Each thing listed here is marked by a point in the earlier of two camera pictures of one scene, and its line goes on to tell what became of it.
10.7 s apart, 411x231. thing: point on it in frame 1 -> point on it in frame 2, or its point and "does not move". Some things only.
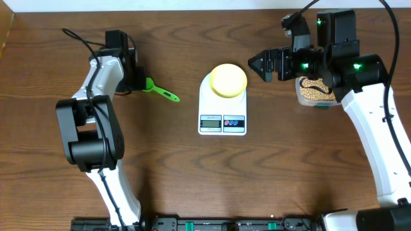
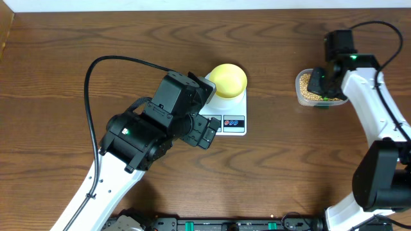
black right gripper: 282,56 -> 313,86
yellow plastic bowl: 228,80 does not move
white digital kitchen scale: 219,115 does not move
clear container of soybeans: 314,92 does not move
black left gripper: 141,83 -> 192,135
